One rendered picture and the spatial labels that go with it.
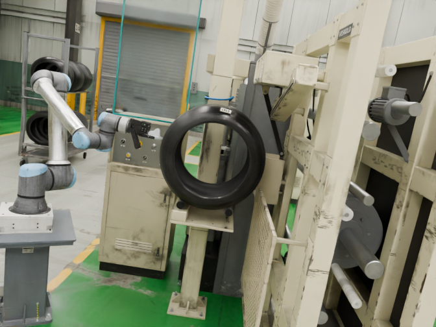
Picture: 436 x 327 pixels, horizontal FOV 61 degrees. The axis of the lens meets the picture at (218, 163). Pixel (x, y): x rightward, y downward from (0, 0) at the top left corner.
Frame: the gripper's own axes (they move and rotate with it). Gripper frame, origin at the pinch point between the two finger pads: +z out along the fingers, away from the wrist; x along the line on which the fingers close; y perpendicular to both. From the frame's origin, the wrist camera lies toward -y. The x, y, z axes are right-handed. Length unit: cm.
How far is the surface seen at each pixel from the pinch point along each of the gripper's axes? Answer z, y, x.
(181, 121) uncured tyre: 9.9, 14.4, -11.3
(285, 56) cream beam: 51, 59, -34
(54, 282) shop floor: -57, -132, 38
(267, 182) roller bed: 69, -12, 21
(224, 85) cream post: 26, 39, 28
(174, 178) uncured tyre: 13.6, -16.7, -12.7
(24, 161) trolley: -233, -142, 318
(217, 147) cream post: 32.2, -0.4, 28.4
